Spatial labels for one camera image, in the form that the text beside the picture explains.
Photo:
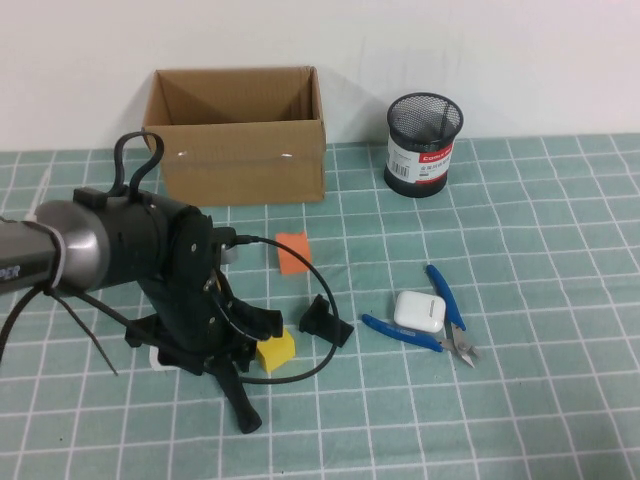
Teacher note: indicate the green grid tablecloth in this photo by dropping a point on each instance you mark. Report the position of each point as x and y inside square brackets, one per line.
[550, 300]

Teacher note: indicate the black plastic bracket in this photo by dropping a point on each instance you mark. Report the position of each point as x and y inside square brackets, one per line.
[315, 322]

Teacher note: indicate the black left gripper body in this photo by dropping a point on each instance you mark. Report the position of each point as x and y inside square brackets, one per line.
[190, 280]

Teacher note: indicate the white foam block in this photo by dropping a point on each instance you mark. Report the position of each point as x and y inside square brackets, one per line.
[155, 360]

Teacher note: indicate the white zip tie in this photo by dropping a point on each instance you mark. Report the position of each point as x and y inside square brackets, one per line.
[57, 250]

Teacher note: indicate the brown cardboard box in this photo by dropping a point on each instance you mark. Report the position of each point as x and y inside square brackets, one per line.
[240, 160]

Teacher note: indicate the black mesh pen holder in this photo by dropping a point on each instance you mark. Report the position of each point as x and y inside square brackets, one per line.
[425, 165]

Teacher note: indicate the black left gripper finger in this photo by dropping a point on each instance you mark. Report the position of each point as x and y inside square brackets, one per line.
[155, 335]
[260, 322]

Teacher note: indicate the black zip tie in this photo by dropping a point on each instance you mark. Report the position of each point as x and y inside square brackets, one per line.
[95, 340]

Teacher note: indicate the yellow foam block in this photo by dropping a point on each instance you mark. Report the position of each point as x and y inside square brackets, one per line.
[277, 352]

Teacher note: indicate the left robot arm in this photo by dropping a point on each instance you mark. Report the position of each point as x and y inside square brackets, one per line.
[80, 240]

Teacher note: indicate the orange foam block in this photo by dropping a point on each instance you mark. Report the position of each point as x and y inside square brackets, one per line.
[300, 245]

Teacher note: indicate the white earbuds case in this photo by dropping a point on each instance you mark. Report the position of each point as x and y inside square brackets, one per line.
[417, 310]

